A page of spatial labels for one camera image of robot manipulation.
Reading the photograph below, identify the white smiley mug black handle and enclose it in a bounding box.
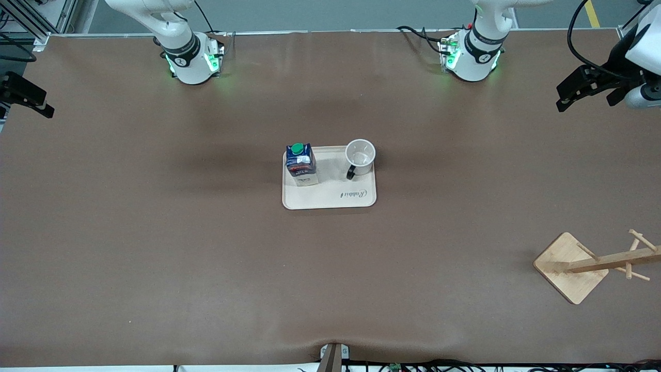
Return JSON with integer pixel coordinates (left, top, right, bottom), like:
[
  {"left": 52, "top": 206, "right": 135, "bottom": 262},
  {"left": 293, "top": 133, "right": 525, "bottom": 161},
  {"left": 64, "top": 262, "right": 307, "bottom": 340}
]
[{"left": 345, "top": 138, "right": 376, "bottom": 181}]

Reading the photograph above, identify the blue milk carton green cap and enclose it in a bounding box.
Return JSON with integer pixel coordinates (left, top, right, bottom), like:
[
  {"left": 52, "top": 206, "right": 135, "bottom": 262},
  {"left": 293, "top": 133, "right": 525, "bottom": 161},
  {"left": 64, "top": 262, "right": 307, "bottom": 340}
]
[{"left": 285, "top": 143, "right": 318, "bottom": 187}]

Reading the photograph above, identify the wooden cup rack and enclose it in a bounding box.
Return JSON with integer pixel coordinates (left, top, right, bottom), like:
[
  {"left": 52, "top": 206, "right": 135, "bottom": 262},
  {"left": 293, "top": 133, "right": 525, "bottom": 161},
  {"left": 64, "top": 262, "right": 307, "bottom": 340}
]
[{"left": 533, "top": 229, "right": 661, "bottom": 305}]

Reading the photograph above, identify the beige rectangular tray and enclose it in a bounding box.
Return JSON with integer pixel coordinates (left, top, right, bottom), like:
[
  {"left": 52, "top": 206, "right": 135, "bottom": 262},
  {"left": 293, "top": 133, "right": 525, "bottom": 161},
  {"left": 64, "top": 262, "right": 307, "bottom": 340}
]
[{"left": 282, "top": 145, "right": 377, "bottom": 210}]

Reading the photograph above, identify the aluminium frame structure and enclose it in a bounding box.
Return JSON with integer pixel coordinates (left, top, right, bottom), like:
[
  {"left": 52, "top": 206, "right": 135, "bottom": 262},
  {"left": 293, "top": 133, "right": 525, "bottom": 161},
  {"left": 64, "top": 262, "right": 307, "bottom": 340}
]
[{"left": 0, "top": 0, "right": 78, "bottom": 51}]

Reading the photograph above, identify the camera stand bracket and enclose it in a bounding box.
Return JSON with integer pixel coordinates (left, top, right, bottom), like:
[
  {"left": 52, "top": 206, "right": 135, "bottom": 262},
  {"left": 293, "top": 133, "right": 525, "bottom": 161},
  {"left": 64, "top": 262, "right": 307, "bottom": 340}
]
[{"left": 320, "top": 343, "right": 350, "bottom": 372}]

